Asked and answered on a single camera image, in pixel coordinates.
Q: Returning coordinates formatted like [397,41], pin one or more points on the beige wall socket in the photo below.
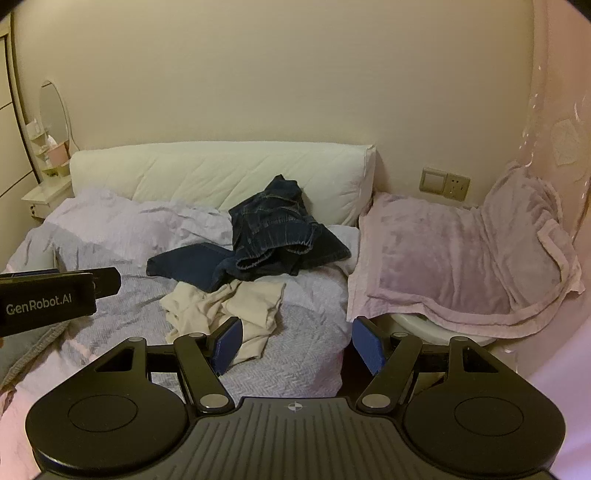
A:
[458,186]

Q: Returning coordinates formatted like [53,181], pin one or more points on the pink cup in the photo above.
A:
[58,153]

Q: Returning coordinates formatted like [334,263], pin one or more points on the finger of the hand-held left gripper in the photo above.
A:
[108,279]

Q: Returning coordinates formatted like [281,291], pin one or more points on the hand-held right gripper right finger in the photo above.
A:
[369,344]

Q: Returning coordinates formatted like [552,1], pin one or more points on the blue jeans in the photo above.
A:
[184,265]

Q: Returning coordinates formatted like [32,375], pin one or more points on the leaf wall sticker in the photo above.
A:
[567,141]

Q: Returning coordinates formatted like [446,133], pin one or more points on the white cosmetics shelf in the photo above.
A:
[39,143]

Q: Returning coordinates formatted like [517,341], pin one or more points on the oval mirror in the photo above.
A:
[53,110]

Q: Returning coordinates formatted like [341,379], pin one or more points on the cream wardrobe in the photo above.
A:
[11,138]

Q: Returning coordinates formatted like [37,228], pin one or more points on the white headboard cushion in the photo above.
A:
[207,170]

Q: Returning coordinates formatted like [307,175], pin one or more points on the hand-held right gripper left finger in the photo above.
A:
[228,346]

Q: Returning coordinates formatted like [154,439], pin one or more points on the beige light switch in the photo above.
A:
[433,180]

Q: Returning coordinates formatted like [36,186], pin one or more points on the pink grey patterned bedspread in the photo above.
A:
[300,332]

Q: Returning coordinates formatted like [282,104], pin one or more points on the lilac duvet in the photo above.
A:
[115,221]

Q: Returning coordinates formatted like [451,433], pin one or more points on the cream garment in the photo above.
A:
[198,300]

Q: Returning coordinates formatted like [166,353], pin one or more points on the pink fleece blanket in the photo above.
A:
[438,258]

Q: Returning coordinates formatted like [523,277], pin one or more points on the grey pillow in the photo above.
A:
[18,355]

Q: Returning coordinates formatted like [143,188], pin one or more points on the dark navy jeans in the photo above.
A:
[272,221]

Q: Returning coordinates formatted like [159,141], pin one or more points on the white dressing table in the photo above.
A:
[46,194]

